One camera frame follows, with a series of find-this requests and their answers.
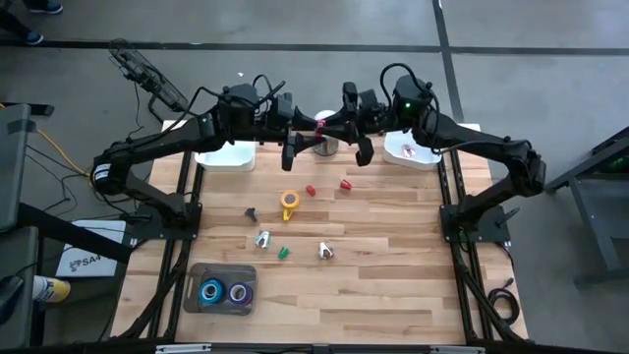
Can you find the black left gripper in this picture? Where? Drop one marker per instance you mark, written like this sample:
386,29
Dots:
277,130

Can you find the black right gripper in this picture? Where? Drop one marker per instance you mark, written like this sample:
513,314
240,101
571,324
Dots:
376,115

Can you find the yellow tape roll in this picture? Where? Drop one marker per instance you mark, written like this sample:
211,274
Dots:
282,200

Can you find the yellow mini stapler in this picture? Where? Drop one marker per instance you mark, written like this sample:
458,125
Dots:
286,215

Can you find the black staple remover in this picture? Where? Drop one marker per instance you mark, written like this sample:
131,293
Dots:
251,214

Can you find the tan staple remover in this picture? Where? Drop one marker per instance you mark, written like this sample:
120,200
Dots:
325,251

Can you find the dark blue tape roll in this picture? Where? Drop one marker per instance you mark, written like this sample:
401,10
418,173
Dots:
230,295

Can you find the light blue tape roll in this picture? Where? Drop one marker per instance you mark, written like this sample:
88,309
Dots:
202,294

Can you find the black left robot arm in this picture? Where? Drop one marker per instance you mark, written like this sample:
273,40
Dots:
162,141

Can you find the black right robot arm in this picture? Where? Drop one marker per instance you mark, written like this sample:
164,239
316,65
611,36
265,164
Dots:
472,140

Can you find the green mini stapler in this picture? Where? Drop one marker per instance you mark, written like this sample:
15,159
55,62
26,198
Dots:
283,253

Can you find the white plastic storage bin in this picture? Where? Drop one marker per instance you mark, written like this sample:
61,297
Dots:
393,152
231,157

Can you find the grey plastic storage bin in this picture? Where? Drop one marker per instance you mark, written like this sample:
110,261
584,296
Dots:
194,305

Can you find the white printed box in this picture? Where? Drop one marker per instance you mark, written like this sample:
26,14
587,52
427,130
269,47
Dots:
83,263

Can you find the dark grey side stand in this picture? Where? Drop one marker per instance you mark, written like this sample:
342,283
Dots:
15,172
599,221

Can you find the person's shoe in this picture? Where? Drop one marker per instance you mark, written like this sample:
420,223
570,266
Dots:
33,38
46,7

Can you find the yellow white bottle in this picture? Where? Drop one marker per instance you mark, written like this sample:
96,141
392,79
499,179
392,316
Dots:
54,290

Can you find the person's leg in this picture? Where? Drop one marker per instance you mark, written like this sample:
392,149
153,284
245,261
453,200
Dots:
12,22

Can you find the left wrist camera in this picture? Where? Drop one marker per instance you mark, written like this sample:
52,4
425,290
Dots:
283,104

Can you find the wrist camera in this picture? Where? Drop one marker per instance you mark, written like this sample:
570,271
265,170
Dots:
283,104
350,96

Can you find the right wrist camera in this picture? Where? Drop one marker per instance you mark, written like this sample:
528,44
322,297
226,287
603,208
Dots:
350,96

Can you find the black metal table frame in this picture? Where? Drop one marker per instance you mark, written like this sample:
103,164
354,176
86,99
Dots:
178,295

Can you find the silver bracket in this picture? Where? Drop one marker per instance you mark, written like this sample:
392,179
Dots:
458,350
183,349

